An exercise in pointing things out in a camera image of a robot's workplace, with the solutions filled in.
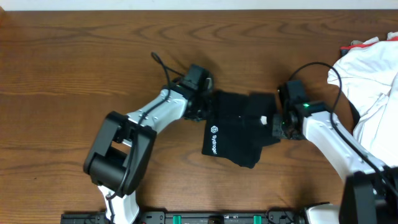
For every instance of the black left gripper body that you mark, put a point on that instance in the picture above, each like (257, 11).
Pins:
(198, 109)

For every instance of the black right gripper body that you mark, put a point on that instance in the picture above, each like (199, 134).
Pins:
(280, 130)

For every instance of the black t-shirt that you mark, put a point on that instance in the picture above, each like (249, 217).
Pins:
(239, 127)

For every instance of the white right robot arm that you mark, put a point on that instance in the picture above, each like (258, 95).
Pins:
(370, 185)

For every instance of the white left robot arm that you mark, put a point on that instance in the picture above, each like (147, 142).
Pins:
(119, 156)

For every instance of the white clothes pile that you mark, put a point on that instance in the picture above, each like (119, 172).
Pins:
(369, 81)

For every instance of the red and white garment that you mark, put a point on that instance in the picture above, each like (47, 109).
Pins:
(391, 36)

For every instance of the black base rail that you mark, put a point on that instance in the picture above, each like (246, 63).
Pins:
(270, 217)

